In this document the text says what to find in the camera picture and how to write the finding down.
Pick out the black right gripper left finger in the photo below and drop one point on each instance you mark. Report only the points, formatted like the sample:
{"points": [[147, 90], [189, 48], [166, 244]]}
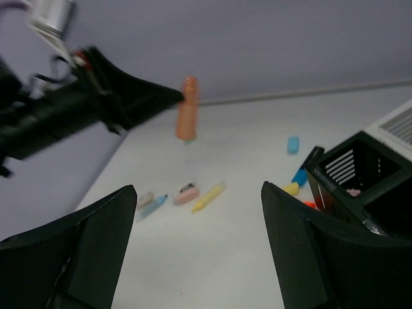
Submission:
{"points": [[72, 262]]}

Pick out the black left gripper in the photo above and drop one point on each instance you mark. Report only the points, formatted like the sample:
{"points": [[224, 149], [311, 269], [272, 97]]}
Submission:
{"points": [[101, 93]]}

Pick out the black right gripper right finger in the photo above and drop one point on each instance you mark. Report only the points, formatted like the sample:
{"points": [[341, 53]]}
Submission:
{"points": [[322, 262]]}

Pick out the orange black highlighter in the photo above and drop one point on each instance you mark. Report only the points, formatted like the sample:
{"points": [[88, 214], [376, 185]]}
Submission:
{"points": [[310, 204]]}

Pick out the blue highlighter pen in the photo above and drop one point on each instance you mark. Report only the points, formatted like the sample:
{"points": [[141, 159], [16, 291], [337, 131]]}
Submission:
{"points": [[144, 211]]}

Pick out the yellow highlighter cap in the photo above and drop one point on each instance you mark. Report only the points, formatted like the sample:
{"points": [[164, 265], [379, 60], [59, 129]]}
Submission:
{"points": [[292, 189]]}

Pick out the teal highlighter pen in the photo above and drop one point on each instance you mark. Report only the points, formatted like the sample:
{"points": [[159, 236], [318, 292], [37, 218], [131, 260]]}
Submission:
{"points": [[300, 177]]}

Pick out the black organizer container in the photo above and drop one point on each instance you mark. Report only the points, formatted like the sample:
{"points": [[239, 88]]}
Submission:
{"points": [[365, 183]]}

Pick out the blue highlighter cap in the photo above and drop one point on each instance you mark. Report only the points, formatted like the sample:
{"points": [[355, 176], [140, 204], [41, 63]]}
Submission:
{"points": [[293, 145]]}

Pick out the yellow highlighter pen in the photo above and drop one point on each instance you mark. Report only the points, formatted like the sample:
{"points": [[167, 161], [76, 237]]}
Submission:
{"points": [[209, 196]]}

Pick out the white organizer container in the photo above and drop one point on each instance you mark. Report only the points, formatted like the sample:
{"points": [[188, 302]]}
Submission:
{"points": [[395, 126]]}

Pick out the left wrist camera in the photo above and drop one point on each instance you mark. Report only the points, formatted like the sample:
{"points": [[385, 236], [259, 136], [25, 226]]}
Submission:
{"points": [[50, 20]]}

